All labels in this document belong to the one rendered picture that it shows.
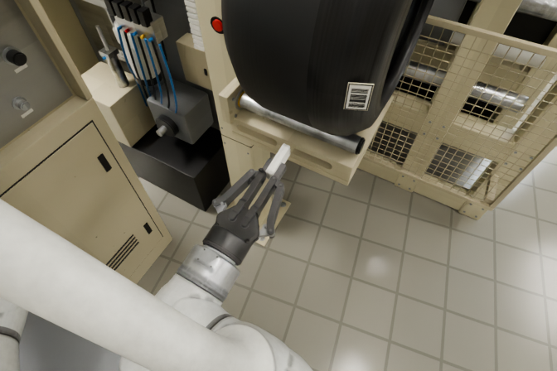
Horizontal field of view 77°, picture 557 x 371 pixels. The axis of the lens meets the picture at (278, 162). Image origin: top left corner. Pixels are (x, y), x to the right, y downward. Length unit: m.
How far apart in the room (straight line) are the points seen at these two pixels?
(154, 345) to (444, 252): 1.60
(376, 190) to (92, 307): 1.68
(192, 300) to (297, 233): 1.21
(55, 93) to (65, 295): 0.79
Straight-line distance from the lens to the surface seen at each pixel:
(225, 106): 0.92
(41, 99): 1.06
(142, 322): 0.36
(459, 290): 1.80
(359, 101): 0.59
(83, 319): 0.35
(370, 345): 1.61
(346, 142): 0.85
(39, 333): 0.94
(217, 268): 0.57
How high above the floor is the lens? 1.55
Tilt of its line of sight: 53 degrees down
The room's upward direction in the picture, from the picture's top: straight up
